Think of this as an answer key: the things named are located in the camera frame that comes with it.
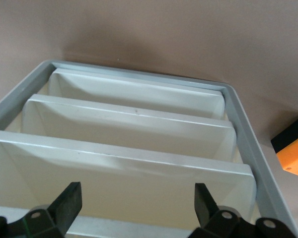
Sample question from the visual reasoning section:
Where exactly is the white plastic drawer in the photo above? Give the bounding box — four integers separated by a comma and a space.
47, 68, 226, 121
20, 93, 238, 163
0, 204, 261, 238
0, 130, 258, 225

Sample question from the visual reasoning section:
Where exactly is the white drawer cabinet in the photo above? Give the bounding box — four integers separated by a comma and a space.
0, 59, 298, 238

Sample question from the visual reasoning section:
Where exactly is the orange button enclosure box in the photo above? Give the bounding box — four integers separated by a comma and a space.
270, 113, 298, 179

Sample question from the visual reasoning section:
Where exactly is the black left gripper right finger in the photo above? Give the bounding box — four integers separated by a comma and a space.
190, 182, 295, 238

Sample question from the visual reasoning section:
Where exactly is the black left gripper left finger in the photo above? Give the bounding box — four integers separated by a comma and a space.
0, 182, 83, 238

